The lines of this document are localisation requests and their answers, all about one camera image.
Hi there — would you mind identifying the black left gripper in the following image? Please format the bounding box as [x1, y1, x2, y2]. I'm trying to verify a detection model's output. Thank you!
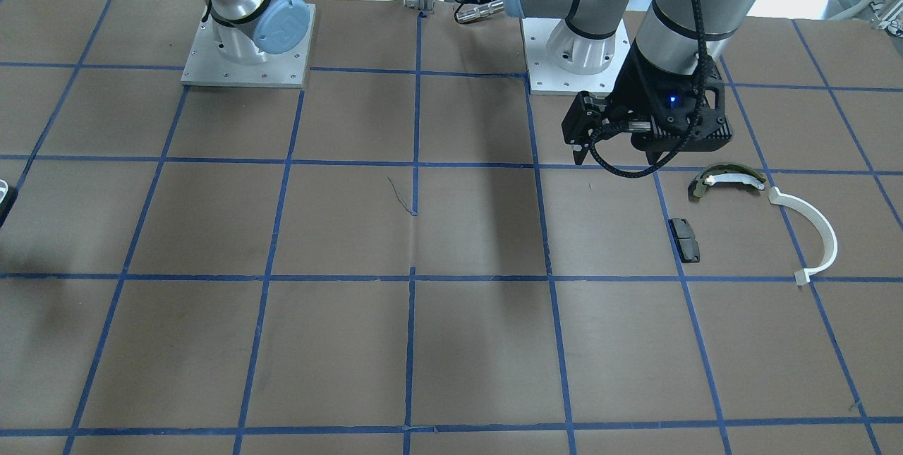
[612, 44, 734, 164]

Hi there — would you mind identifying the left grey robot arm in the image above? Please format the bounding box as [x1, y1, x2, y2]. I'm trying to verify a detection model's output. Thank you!
[503, 0, 757, 170]

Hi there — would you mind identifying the green curved brake shoe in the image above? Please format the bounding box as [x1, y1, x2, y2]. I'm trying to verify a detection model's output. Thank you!
[687, 162, 768, 200]

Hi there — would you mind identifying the dark grey brake pad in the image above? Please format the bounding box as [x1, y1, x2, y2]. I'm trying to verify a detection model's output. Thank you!
[668, 217, 701, 263]

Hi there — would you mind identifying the silver metal connector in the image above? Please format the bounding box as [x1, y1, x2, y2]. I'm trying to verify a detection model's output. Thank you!
[454, 0, 505, 25]

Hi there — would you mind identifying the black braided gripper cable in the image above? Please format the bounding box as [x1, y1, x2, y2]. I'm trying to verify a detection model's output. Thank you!
[587, 0, 715, 178]

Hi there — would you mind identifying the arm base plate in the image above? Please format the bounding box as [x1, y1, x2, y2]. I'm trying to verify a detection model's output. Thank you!
[521, 18, 630, 96]
[181, 3, 317, 89]

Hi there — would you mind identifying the white curved plastic bracket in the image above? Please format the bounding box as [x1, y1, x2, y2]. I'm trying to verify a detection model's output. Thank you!
[768, 186, 839, 286]

